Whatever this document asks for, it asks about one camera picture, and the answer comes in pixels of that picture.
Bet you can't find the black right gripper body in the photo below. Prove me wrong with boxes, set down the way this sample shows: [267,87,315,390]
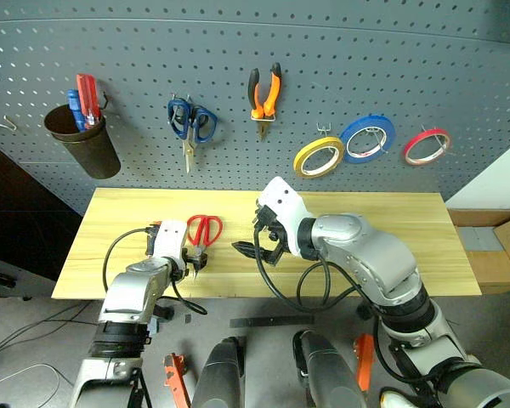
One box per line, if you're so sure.
[251,202,288,252]

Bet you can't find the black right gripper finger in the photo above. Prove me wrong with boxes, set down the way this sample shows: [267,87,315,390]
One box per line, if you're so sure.
[231,240,262,258]
[262,243,288,267]

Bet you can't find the red handled scissors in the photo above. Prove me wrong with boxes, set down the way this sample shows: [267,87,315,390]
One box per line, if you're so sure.
[186,214,224,281]

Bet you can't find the yellow tape roll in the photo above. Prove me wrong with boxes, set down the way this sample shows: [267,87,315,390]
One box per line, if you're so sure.
[292,136,346,179]

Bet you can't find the blue tape roll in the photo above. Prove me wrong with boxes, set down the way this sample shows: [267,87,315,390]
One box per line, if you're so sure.
[339,113,397,165]

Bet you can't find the red tape roll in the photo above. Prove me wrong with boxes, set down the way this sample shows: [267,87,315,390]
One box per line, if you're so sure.
[403,127,451,167]

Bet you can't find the grey perforated pegboard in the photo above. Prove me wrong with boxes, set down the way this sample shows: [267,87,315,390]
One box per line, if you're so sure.
[0,0,510,216]

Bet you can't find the black flat strip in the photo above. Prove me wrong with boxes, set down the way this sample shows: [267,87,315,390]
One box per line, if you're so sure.
[229,314,316,329]

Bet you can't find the orange clamp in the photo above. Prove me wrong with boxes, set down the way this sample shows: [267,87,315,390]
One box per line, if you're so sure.
[162,353,193,408]
[353,332,377,393]

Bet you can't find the dark grey rounded robot leg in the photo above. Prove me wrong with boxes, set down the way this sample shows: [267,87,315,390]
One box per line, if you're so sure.
[190,337,248,408]
[292,330,369,408]

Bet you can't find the orange and black pliers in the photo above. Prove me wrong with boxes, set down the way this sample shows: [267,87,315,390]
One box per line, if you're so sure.
[247,62,283,142]

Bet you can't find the dark metal cup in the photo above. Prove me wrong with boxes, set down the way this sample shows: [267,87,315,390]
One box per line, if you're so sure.
[43,104,122,180]

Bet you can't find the metal scissors hook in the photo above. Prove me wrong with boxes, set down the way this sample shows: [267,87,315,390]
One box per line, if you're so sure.
[168,93,193,125]

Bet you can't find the white rounded robot foot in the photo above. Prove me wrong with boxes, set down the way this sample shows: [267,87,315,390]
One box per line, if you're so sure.
[379,388,414,408]

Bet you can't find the open cardboard box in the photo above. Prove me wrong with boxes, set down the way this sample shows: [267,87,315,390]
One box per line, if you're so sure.
[447,207,510,296]

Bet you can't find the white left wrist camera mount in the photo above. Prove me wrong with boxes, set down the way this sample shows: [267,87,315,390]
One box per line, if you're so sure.
[151,219,189,267]

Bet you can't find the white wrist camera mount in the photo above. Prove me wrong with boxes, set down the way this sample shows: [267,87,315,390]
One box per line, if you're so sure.
[151,219,189,267]
[258,175,315,258]

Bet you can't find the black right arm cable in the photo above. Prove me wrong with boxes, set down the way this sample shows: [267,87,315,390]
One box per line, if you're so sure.
[252,220,413,383]

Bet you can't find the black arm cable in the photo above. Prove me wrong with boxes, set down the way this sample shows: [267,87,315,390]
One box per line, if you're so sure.
[102,227,208,316]
[252,220,413,383]

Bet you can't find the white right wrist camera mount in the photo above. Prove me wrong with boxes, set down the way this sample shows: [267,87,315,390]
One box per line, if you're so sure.
[258,175,315,258]

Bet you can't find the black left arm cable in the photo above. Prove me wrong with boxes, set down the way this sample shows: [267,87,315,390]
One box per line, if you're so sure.
[102,227,208,316]

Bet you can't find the blue handled scissors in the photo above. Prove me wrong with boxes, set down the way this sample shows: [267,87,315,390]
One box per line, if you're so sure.
[167,96,218,174]

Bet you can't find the black floor cable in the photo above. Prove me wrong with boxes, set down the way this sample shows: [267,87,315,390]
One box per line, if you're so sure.
[0,295,99,354]

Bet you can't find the grey floor cable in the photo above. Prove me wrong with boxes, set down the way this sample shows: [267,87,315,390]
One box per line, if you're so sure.
[0,362,76,408]

